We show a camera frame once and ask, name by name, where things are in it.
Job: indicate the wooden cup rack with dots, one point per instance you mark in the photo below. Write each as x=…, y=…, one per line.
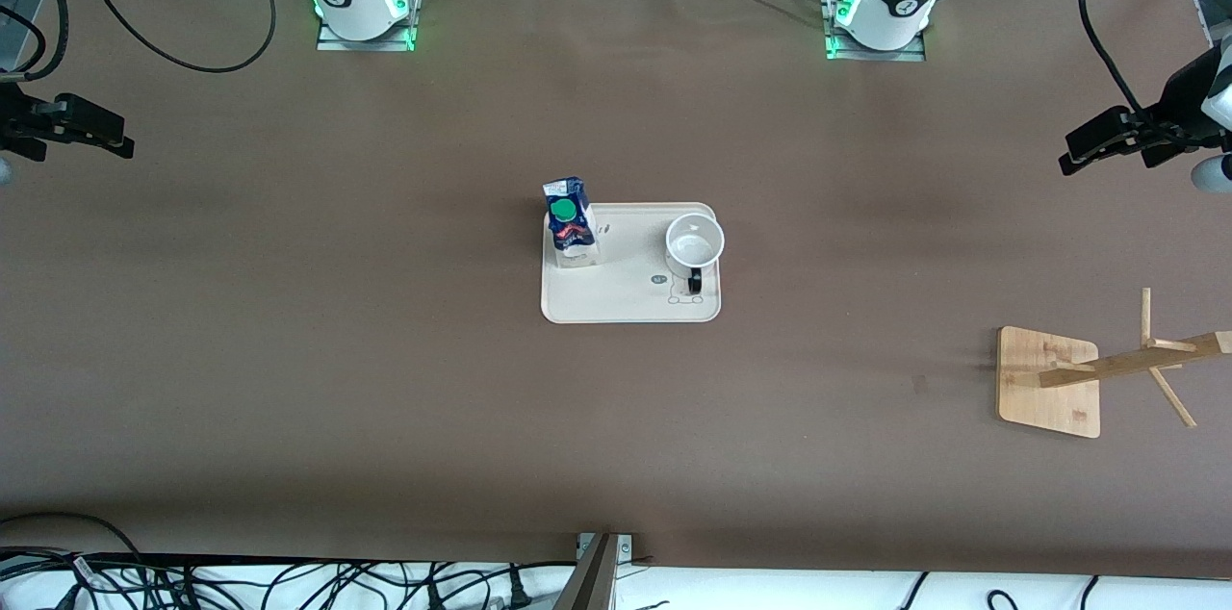
x=1049, y=389

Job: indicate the cream rabbit print tray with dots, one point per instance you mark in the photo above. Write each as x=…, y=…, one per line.
x=626, y=292

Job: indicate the grey metal camera bracket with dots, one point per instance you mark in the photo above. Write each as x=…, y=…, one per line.
x=592, y=581

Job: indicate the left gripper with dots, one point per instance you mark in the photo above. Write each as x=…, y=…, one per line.
x=1181, y=100

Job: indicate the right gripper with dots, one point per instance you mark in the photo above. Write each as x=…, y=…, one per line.
x=13, y=119

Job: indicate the blue white milk carton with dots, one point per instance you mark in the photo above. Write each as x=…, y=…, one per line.
x=570, y=225

